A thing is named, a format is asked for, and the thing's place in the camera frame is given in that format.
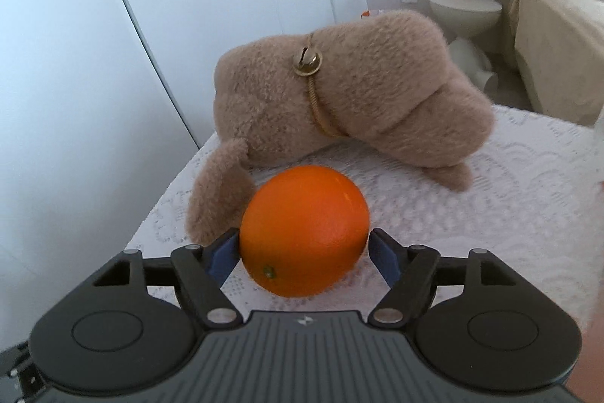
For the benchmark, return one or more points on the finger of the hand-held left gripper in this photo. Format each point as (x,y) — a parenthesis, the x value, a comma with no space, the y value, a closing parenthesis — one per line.
(19,370)

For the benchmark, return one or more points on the beige pillow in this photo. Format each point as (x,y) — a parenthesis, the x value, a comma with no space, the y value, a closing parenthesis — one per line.
(557,49)

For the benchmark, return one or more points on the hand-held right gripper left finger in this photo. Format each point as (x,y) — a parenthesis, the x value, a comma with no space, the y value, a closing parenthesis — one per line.
(225,254)

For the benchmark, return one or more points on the white wardrobe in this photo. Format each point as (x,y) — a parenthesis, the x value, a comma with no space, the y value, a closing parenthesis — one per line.
(188,6)

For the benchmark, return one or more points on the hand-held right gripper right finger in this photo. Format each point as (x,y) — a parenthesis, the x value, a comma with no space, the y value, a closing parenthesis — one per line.
(383,256)

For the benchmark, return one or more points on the large orange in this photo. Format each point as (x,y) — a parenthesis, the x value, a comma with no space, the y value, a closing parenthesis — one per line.
(302,223)

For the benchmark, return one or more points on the white lace bedspread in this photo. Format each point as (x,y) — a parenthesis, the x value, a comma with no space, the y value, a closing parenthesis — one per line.
(519,195)

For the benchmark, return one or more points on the white round side table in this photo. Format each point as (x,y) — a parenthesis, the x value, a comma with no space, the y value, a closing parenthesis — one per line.
(465,13)

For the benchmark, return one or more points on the brown teddy bear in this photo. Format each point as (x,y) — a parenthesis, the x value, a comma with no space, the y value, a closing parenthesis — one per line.
(377,91)

